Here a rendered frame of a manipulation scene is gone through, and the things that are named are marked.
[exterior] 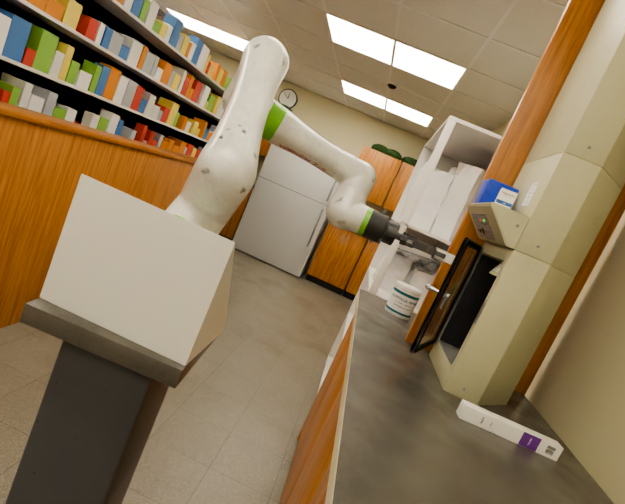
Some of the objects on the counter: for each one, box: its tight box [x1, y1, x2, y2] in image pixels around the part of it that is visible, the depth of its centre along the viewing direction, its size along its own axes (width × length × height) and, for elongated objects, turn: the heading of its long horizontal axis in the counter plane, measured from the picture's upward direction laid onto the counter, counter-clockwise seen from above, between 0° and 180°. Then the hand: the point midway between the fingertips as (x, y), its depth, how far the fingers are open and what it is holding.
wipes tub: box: [385, 281, 422, 320], centre depth 208 cm, size 13×13×15 cm
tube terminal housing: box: [429, 152, 622, 406], centre depth 140 cm, size 25×32×77 cm
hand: (444, 256), depth 135 cm, fingers closed
